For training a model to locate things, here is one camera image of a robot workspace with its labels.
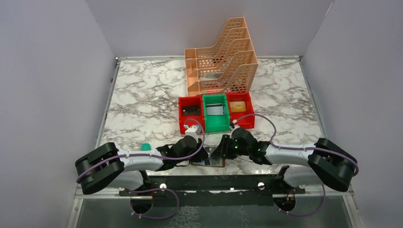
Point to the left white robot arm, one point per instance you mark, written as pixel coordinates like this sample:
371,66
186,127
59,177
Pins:
107,166

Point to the green plastic bin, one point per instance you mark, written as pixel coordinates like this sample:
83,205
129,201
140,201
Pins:
216,123

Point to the red bin with black card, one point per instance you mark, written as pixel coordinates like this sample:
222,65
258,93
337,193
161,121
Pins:
183,120

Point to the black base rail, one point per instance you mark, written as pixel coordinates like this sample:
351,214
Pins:
211,190

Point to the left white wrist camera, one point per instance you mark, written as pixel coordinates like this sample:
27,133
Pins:
193,130

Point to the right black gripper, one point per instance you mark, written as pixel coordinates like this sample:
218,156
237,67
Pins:
222,150

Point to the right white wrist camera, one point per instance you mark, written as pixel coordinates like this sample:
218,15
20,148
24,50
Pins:
234,125

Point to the green eraser block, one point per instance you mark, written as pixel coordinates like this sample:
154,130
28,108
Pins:
145,147

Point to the peach plastic file organizer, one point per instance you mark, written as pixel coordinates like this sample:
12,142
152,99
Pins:
228,67

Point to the brown leather card holder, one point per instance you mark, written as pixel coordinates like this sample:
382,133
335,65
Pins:
209,150

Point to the silver card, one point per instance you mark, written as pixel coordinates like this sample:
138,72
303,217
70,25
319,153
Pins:
214,109

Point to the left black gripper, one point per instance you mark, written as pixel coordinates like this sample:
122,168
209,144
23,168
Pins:
202,155

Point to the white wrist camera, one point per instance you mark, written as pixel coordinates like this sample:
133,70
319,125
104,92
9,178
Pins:
234,125
193,130

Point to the grey card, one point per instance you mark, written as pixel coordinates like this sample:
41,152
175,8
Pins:
215,162

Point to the black card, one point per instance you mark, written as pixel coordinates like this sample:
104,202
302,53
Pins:
191,110

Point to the gold card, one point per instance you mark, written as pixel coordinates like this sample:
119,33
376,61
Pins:
238,106

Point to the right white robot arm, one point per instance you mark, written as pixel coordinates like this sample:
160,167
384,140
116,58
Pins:
320,163

